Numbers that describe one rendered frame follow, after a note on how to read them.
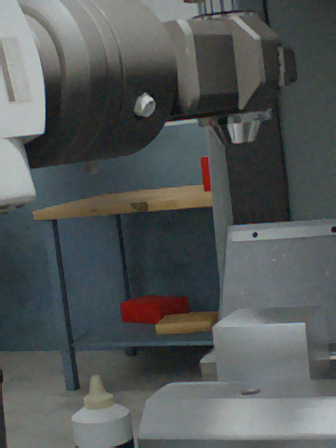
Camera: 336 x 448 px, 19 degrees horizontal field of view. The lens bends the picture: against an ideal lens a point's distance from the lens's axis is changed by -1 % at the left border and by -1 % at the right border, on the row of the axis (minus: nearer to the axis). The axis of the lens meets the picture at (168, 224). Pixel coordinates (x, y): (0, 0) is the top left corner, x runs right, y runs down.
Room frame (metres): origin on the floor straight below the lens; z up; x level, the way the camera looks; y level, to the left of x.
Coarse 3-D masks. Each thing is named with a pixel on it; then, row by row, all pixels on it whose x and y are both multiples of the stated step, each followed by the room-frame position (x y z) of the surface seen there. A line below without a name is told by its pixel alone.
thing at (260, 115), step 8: (256, 112) 0.60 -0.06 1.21; (264, 112) 0.60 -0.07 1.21; (200, 120) 0.61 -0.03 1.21; (208, 120) 0.60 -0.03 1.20; (216, 120) 0.60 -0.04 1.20; (224, 120) 0.60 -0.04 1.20; (232, 120) 0.60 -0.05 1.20; (240, 120) 0.60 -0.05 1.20; (248, 120) 0.60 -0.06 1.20; (256, 120) 0.60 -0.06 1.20
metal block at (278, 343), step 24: (240, 312) 0.64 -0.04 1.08; (264, 312) 0.63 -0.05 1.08; (288, 312) 0.62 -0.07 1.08; (312, 312) 0.61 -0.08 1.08; (216, 336) 0.60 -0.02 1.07; (240, 336) 0.60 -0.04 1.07; (264, 336) 0.59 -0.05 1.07; (288, 336) 0.58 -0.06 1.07; (312, 336) 0.59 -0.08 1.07; (216, 360) 0.60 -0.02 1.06; (240, 360) 0.60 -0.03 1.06; (264, 360) 0.59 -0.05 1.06; (288, 360) 0.59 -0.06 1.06; (312, 360) 0.59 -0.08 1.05
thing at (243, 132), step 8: (216, 128) 0.61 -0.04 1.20; (224, 128) 0.61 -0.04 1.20; (232, 128) 0.60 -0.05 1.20; (240, 128) 0.60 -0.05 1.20; (248, 128) 0.61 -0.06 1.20; (256, 128) 0.61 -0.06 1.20; (216, 136) 0.61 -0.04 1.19; (224, 136) 0.61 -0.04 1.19; (232, 136) 0.61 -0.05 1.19; (240, 136) 0.61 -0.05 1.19; (248, 136) 0.61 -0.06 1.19; (224, 144) 0.61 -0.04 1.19
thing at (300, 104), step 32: (256, 0) 0.99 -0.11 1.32; (288, 0) 0.98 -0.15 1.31; (320, 0) 0.97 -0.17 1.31; (288, 32) 0.99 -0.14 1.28; (320, 32) 0.97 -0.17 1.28; (320, 64) 0.97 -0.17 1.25; (288, 96) 0.99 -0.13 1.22; (320, 96) 0.98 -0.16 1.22; (288, 128) 0.99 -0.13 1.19; (320, 128) 0.98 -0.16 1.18; (224, 160) 1.02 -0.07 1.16; (256, 160) 1.00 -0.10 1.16; (288, 160) 0.99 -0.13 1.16; (320, 160) 0.98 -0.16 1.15; (224, 192) 1.02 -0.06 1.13; (256, 192) 1.00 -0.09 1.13; (288, 192) 0.99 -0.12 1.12; (320, 192) 0.98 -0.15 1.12; (224, 224) 1.03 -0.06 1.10
